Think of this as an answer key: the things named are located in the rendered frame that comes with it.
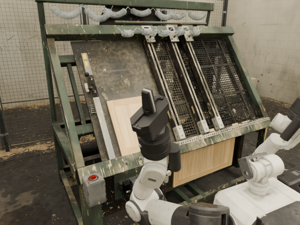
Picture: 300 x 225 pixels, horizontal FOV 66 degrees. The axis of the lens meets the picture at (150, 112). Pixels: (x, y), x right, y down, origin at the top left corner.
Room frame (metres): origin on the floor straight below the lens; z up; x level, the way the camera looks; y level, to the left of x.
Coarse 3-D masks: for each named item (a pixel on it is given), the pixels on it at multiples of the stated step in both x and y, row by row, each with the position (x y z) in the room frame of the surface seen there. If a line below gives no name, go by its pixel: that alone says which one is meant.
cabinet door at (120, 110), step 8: (112, 104) 1.91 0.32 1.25; (120, 104) 1.93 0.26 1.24; (128, 104) 1.97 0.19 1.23; (136, 104) 2.00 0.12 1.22; (112, 112) 1.86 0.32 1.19; (120, 112) 1.89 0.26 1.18; (128, 112) 1.92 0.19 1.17; (112, 120) 1.82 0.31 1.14; (120, 120) 1.85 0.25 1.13; (128, 120) 1.87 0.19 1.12; (120, 128) 1.80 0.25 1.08; (128, 128) 1.83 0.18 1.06; (120, 136) 1.75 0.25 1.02; (128, 136) 1.78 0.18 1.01; (136, 136) 1.81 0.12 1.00; (120, 144) 1.71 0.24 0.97; (128, 144) 1.74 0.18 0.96; (136, 144) 1.76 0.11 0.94; (128, 152) 1.69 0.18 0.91
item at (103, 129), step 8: (80, 56) 2.09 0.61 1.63; (88, 64) 2.04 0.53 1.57; (88, 72) 1.99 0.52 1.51; (96, 104) 1.83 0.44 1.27; (96, 112) 1.79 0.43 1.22; (104, 120) 1.77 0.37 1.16; (104, 128) 1.73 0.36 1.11; (104, 136) 1.68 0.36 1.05; (104, 144) 1.66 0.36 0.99; (112, 152) 1.63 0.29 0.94
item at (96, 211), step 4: (100, 204) 1.29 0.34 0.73; (92, 208) 1.27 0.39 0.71; (96, 208) 1.28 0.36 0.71; (100, 208) 1.29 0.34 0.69; (92, 212) 1.28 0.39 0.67; (96, 212) 1.28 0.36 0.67; (100, 212) 1.29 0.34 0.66; (92, 216) 1.29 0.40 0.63; (96, 216) 1.27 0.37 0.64; (100, 216) 1.29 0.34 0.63; (92, 220) 1.30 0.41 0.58; (96, 220) 1.27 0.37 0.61; (100, 220) 1.29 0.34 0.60; (96, 224) 1.27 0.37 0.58; (100, 224) 1.29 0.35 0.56
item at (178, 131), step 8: (144, 40) 2.47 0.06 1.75; (152, 40) 2.42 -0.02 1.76; (152, 48) 2.41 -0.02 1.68; (152, 56) 2.34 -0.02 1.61; (152, 64) 2.33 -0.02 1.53; (160, 72) 2.27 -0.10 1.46; (160, 80) 2.20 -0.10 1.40; (160, 88) 2.20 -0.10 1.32; (168, 96) 2.13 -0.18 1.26; (176, 112) 2.05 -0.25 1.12; (176, 120) 2.02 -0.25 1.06; (176, 128) 1.95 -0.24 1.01; (176, 136) 1.95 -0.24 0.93; (184, 136) 1.93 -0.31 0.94
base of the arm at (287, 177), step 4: (292, 168) 0.74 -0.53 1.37; (296, 168) 0.73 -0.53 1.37; (284, 172) 0.74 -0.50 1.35; (288, 172) 0.73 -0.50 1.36; (292, 172) 0.72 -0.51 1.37; (296, 172) 0.71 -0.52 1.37; (280, 176) 0.72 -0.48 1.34; (284, 176) 0.71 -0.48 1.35; (288, 176) 0.70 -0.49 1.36; (292, 176) 0.69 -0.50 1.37; (296, 176) 0.68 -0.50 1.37; (280, 180) 0.71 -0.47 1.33; (284, 180) 0.69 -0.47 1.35; (288, 180) 0.68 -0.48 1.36; (292, 180) 0.67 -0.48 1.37; (296, 180) 0.66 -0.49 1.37; (288, 184) 0.66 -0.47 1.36; (292, 184) 0.65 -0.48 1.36; (296, 184) 0.65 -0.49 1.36; (292, 188) 0.65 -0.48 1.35; (296, 188) 0.65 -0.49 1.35
